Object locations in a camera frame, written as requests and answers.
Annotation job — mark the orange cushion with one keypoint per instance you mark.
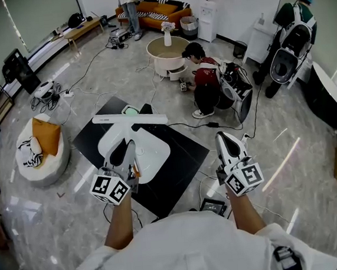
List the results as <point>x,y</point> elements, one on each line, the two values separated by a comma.
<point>47,137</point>

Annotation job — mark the black bag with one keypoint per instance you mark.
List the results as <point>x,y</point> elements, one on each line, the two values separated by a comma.
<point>76,20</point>

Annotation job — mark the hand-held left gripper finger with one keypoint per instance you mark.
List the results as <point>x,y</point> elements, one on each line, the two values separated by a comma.
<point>132,155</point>
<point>117,154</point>

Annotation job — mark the white cabinet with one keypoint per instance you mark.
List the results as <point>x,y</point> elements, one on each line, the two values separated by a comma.
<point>256,45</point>

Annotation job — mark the white vase with flowers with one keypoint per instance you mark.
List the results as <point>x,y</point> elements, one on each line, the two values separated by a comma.
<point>167,39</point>

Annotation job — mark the black white striped cloth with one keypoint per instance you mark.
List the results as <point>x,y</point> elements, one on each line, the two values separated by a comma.
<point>28,159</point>

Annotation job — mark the white sink basin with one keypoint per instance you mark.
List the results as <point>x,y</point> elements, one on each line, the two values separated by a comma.
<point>156,159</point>

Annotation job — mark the silver equipment case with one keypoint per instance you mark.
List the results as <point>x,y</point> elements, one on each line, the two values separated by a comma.
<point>119,36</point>

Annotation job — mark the dark wooden vanity cabinet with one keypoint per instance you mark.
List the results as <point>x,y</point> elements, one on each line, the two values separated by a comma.
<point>182,159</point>

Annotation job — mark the wooden bench table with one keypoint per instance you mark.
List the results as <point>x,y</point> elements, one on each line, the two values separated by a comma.
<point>82,28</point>

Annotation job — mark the person's white shirt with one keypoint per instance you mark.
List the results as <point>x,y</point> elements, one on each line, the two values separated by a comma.
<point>191,248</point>

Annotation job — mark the round white coffee table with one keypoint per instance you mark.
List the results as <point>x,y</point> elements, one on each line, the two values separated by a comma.
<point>162,66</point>

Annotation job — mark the white water dispenser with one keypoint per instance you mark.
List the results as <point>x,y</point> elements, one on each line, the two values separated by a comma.
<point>207,26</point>

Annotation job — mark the woven basket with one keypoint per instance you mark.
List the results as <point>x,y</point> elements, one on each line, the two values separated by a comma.
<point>189,28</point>

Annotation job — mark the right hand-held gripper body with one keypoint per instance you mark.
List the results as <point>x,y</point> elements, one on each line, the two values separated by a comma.
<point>243,177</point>

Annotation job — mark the black cabinet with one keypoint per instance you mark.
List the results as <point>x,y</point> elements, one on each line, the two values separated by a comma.
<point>23,74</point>

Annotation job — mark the small white pillow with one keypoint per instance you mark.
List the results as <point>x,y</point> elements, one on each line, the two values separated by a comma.
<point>36,145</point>

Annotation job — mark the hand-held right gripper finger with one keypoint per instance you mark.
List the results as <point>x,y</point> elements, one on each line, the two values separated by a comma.
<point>237,151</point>
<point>224,150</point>

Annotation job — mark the person's left forearm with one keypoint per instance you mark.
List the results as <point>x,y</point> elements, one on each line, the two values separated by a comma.
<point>121,225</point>

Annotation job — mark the mint green soap dish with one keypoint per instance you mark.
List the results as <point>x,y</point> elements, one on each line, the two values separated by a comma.
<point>130,110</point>

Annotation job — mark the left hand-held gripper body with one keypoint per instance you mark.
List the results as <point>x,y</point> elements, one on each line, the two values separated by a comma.
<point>111,188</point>

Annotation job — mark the person's right forearm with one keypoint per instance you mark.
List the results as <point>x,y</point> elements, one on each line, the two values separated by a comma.
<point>244,213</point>

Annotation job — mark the black trash bin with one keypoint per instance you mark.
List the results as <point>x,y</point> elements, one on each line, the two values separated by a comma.
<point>240,50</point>

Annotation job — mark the orange sofa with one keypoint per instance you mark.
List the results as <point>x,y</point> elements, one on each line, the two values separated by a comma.
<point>169,18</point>

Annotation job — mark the white round appliance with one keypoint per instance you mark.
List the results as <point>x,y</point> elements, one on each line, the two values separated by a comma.
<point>44,90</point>

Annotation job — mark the white beanbag chair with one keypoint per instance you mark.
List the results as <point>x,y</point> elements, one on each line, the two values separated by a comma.
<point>50,169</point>

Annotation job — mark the white power strip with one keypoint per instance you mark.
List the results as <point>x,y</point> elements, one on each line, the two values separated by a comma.
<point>69,94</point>

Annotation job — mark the black power adapter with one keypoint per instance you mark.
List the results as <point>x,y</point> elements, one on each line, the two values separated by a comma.
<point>213,124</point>

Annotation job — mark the black flat floor device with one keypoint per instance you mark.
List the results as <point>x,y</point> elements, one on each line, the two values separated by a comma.
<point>212,205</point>

